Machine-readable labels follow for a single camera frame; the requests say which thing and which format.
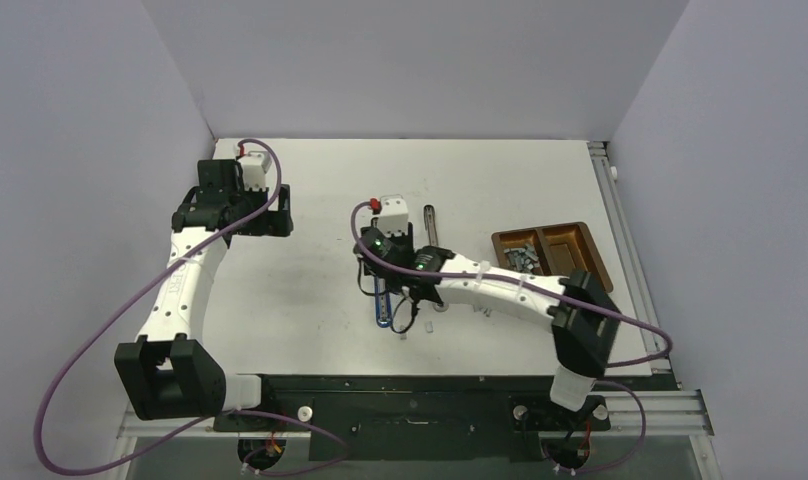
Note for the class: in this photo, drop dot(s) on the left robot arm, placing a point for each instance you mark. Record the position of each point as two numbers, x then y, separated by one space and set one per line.
166 371

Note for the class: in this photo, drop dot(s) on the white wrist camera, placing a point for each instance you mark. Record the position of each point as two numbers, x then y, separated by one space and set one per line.
254 168
393 219

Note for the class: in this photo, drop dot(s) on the aluminium frame rail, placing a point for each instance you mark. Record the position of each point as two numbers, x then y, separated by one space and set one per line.
303 305

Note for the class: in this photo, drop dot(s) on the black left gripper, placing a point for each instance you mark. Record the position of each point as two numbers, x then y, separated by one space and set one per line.
272 223

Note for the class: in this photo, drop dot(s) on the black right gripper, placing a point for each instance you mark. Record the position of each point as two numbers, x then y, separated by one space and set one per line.
406 239

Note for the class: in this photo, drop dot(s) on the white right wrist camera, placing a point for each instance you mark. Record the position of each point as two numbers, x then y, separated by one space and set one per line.
393 219

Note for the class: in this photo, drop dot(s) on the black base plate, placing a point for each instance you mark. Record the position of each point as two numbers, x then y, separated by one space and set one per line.
431 418

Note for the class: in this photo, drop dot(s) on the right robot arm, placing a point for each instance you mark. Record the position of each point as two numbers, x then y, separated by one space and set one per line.
574 309

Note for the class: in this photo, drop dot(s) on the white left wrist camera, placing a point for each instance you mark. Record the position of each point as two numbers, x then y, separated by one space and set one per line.
254 168

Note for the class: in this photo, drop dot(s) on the pile of grey staples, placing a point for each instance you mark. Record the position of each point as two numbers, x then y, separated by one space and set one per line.
524 259

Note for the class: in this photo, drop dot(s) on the brown plastic divided tray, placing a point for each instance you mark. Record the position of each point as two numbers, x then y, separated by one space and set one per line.
562 248

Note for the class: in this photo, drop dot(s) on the silver black stapler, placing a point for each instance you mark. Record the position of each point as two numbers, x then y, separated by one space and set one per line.
429 217

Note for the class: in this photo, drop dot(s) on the blue stapler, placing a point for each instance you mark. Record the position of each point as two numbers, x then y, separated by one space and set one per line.
383 309

